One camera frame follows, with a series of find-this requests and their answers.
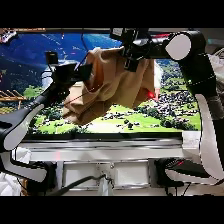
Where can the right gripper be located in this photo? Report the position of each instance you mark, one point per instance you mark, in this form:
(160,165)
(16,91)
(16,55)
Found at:
(133,51)

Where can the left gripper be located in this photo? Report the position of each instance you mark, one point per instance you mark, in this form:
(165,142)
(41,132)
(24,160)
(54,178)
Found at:
(68,75)

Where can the tan garment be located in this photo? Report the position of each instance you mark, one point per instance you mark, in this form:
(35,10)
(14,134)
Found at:
(110,83)

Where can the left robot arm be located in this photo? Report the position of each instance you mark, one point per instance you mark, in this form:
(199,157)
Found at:
(20,121)

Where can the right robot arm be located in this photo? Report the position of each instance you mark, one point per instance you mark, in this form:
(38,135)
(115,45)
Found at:
(200,76)

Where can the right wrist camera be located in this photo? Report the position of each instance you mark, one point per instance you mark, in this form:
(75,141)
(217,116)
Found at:
(120,33)

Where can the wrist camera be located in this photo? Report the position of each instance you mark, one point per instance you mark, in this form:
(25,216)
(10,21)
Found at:
(120,33)
(51,57)

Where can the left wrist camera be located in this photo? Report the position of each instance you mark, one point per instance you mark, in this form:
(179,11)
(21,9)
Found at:
(51,57)

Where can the silver frame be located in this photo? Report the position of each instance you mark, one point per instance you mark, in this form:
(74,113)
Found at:
(100,151)

